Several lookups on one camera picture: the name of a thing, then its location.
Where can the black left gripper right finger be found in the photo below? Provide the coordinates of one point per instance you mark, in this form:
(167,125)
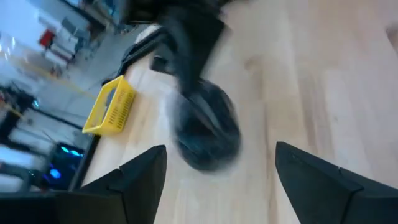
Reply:
(335,196)

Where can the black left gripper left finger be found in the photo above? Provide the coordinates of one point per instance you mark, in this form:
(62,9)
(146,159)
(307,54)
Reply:
(118,199)

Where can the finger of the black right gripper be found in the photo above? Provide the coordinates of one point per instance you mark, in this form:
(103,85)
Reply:
(211,112)
(199,116)

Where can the black hairbrush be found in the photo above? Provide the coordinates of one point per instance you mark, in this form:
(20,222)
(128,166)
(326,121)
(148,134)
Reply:
(205,152)

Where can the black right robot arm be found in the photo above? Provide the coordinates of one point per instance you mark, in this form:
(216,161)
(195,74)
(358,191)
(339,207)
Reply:
(149,9)

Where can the blue-lit dark device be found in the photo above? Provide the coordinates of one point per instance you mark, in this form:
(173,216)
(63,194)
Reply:
(62,174)

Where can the yellow plastic basket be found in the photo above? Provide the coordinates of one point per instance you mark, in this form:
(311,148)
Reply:
(122,109)

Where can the red box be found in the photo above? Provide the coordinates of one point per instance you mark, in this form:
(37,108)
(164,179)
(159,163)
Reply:
(46,38)

